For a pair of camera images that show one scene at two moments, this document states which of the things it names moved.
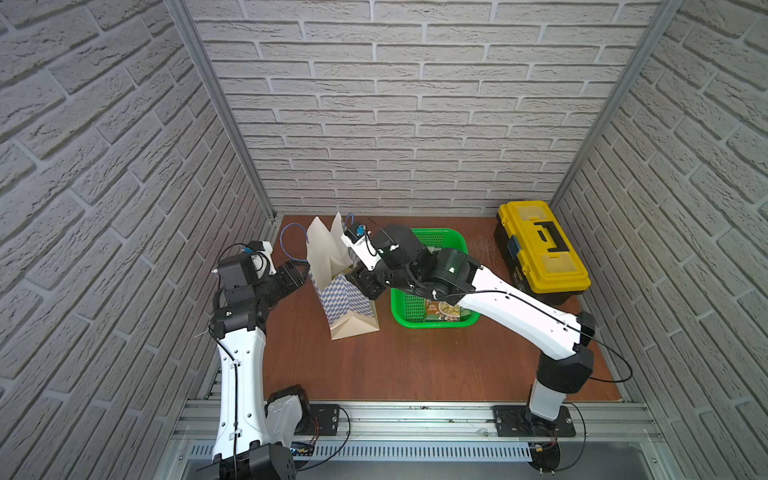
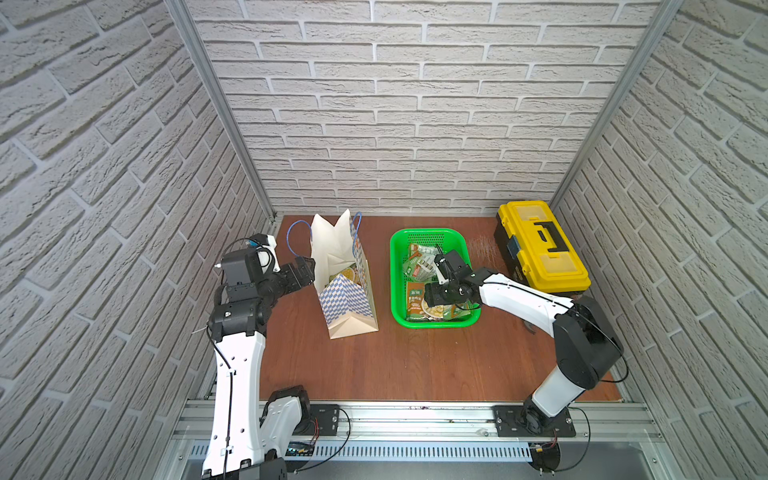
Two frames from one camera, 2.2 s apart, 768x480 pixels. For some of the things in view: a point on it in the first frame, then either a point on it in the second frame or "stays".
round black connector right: (546, 457) stays
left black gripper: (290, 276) stays
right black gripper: (362, 281) to (432, 293)
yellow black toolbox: (538, 257) stays
